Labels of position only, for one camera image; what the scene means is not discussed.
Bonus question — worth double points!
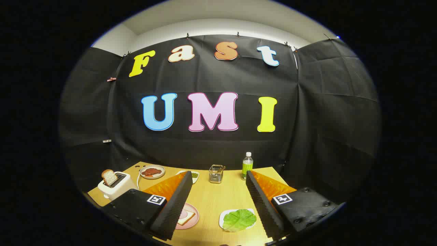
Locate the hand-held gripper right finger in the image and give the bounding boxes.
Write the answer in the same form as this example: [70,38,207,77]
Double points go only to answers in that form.
[246,170,345,240]

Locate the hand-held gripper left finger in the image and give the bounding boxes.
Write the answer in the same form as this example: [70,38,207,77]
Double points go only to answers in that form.
[102,171,193,241]

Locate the green lettuce leaf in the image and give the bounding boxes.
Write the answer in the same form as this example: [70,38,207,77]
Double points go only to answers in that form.
[223,209,257,232]

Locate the toasted bread slice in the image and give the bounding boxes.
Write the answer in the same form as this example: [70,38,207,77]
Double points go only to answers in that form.
[101,169,118,187]

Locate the bread slice with ham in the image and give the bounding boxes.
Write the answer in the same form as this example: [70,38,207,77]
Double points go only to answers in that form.
[178,210,196,226]

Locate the pink round plate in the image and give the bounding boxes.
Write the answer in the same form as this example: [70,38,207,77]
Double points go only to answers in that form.
[176,203,199,230]

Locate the white divided bean dish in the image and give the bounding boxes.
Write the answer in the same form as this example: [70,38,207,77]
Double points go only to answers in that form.
[176,170,199,184]

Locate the round white meat plate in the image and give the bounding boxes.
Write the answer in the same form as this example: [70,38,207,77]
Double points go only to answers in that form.
[139,165,166,180]

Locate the green label plastic bottle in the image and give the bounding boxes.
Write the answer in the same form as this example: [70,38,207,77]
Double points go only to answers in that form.
[241,152,254,180]

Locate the white square plate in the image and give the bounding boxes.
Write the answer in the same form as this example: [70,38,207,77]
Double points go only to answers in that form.
[219,209,257,232]

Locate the white toaster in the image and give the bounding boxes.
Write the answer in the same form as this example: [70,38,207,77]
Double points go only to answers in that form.
[98,172,139,201]

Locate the black backdrop cloth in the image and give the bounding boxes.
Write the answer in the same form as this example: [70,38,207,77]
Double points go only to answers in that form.
[58,32,381,205]

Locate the metal wire basket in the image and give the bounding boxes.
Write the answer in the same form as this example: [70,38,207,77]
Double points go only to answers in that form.
[209,164,224,184]

